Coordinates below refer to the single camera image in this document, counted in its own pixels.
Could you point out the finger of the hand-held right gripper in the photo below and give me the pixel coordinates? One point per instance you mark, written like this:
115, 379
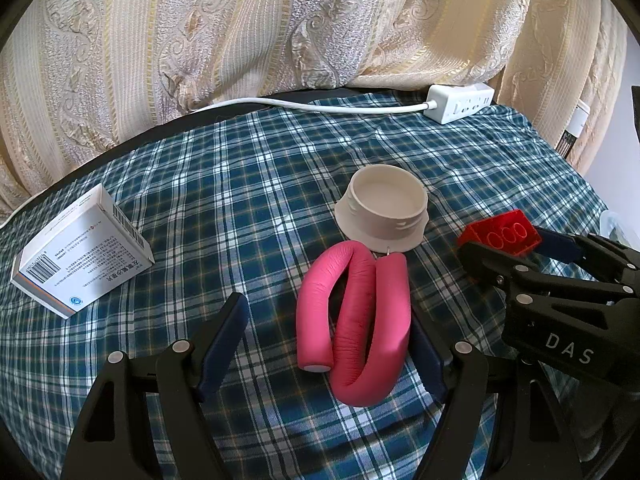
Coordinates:
600, 250
487, 260

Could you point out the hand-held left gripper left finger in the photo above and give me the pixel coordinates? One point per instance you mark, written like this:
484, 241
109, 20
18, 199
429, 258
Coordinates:
222, 340

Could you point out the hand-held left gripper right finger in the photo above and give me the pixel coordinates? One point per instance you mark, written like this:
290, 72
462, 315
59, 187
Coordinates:
430, 365

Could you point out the red toy block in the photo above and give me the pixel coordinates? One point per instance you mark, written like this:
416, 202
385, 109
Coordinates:
505, 232

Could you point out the pink foam roller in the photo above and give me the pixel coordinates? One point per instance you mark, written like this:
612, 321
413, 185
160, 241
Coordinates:
385, 320

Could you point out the white plastic cap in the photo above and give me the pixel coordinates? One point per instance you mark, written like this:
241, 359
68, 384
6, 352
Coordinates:
380, 225

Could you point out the blue plaid blanket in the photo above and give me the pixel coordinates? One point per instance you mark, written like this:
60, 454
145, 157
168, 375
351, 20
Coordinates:
250, 185

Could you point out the white medicine box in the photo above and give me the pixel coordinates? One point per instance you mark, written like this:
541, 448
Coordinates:
85, 260

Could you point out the white power strip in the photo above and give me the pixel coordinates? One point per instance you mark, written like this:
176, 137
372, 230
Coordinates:
457, 102

